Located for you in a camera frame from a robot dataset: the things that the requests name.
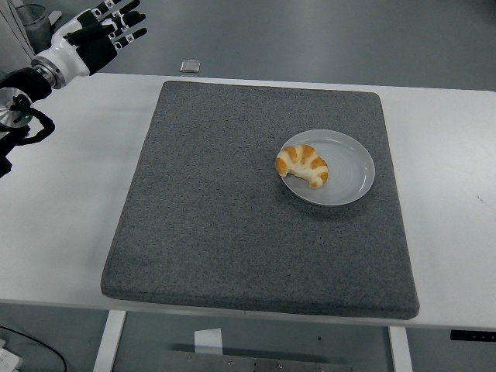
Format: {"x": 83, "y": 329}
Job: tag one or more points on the mesh trash bin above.
{"x": 35, "y": 23}

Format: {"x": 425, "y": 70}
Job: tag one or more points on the white power strip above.
{"x": 7, "y": 358}

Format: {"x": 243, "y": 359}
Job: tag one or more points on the croissant bread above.
{"x": 306, "y": 164}

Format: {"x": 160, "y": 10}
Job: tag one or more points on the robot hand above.
{"x": 66, "y": 56}

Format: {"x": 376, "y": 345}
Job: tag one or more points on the white table leg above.
{"x": 400, "y": 348}
{"x": 110, "y": 341}

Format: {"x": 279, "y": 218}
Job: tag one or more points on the grey metal plate with screws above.
{"x": 255, "y": 364}

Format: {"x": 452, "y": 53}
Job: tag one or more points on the black table control panel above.
{"x": 472, "y": 335}

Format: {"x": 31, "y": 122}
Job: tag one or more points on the silver floor socket cover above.
{"x": 190, "y": 66}

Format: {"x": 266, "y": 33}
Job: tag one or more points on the grey felt mat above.
{"x": 232, "y": 240}

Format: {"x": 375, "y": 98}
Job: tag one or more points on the pale grey round plate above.
{"x": 348, "y": 174}

